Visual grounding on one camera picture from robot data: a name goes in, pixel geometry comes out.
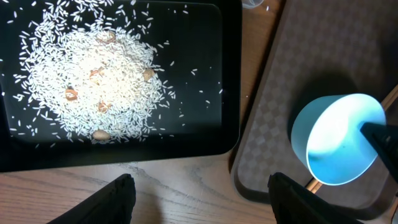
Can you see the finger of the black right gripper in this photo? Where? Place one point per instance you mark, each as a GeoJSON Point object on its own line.
{"type": "Point", "coordinates": [383, 139]}

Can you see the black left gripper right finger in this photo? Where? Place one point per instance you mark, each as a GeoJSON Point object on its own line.
{"type": "Point", "coordinates": [294, 204]}

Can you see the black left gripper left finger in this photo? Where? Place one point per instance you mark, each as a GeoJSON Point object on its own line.
{"type": "Point", "coordinates": [113, 203]}

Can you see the wooden chopstick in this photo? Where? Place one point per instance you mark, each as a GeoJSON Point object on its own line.
{"type": "Point", "coordinates": [390, 98]}
{"type": "Point", "coordinates": [313, 186]}

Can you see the light blue bowl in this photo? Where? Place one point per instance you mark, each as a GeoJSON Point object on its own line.
{"type": "Point", "coordinates": [326, 136]}

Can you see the leftover rice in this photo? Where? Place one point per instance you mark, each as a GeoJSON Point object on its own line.
{"type": "Point", "coordinates": [93, 81]}

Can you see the black plastic waste tray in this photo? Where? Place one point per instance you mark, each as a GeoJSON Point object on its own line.
{"type": "Point", "coordinates": [192, 77]}

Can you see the clear plastic waste bin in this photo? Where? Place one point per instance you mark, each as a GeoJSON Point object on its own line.
{"type": "Point", "coordinates": [251, 4]}

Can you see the brown serving tray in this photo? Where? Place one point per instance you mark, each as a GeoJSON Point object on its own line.
{"type": "Point", "coordinates": [320, 48]}

